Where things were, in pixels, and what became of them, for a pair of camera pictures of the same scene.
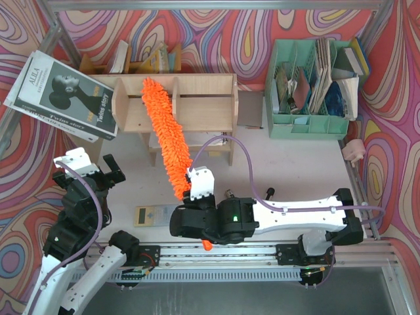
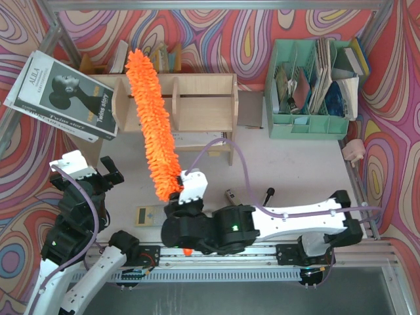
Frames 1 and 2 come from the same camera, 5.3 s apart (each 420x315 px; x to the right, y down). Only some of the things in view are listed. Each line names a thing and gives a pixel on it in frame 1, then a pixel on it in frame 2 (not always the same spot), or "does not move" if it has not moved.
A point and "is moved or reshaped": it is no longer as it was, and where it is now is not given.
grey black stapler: (228, 193) does not move
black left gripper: (101, 177) does not move
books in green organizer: (331, 89) does not move
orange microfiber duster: (175, 151) is moved or reshaped
